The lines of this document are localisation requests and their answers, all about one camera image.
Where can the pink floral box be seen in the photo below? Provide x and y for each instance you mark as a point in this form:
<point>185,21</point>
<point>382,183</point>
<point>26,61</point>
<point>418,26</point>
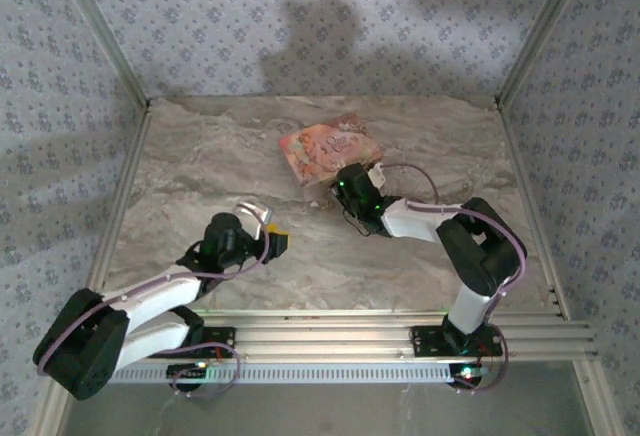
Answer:
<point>325,148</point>

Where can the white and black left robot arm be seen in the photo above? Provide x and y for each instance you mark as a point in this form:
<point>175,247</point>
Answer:
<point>160,291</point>

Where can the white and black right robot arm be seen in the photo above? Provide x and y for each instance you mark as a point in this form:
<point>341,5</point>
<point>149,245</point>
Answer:
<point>415,221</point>

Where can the left controller board with LED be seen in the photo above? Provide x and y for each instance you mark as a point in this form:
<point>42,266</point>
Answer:
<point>187,371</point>

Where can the controller board with led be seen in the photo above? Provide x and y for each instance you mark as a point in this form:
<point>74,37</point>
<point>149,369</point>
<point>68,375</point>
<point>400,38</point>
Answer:
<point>187,371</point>
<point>467,373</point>

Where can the right controller board with LED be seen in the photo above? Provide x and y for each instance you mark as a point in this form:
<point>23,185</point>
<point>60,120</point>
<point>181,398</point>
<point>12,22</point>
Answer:
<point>467,373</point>

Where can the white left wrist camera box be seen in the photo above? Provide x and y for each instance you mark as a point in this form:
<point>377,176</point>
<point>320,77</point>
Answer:
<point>257,216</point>

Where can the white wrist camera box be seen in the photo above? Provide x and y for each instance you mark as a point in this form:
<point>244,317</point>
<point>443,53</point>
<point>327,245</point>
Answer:
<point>257,216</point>
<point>377,176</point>

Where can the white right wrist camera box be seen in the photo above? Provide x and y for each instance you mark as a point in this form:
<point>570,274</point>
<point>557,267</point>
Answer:
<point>377,176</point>

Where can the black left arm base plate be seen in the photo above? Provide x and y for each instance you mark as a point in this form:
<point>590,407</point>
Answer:
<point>220,338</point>

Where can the aluminium mounting rail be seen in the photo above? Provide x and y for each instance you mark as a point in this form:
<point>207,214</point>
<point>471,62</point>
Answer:
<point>325,336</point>

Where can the aluminium table side rail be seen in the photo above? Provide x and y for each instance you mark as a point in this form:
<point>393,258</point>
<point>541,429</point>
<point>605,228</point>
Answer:
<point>120,191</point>
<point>520,176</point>

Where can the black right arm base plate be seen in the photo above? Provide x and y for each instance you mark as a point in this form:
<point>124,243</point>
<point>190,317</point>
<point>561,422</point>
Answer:
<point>425,341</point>

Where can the aluminium frame corner post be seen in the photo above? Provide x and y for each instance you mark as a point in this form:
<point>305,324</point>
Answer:
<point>100,26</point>
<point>545,26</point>

